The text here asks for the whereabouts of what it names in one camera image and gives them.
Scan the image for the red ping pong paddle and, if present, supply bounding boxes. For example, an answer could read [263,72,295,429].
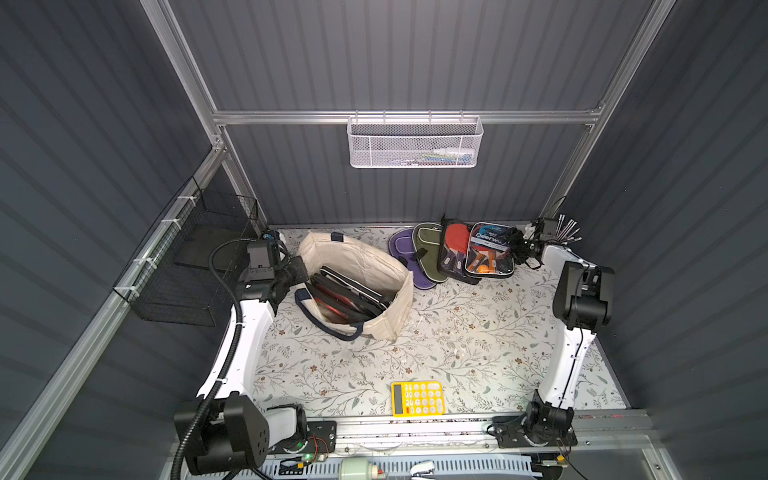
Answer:
[437,218,480,285]

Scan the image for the olive green paddle cover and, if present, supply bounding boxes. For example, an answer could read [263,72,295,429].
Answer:
[412,222,447,284]

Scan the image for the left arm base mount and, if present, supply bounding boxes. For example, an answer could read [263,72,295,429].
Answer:
[268,420,338,456]

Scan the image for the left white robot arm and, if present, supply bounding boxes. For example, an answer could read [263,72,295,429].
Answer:
[169,230,309,479]

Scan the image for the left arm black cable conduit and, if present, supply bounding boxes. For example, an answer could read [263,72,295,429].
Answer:
[169,238,283,480]

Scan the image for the floral canvas tote bag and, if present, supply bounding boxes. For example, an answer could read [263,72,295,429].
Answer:
[294,231,414,342]

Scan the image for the white wire wall basket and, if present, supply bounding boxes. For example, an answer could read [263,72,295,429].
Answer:
[346,115,484,169]

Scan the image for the blue Deerway paddle set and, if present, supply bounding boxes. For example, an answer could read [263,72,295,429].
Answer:
[464,222,523,279]

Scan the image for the yellow calculator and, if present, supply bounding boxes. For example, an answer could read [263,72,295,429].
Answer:
[390,381,447,418]

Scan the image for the black wire side basket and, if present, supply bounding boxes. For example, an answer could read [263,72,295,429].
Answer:
[113,181,262,327]

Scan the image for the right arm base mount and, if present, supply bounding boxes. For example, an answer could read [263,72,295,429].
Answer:
[486,410,578,448]

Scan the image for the purple round case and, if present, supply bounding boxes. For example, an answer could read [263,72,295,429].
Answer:
[388,228,436,290]

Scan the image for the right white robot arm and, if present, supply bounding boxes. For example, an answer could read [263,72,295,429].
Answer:
[521,244,615,446]

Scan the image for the black zippered paddle case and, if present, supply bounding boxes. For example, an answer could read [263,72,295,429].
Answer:
[307,267,394,325]

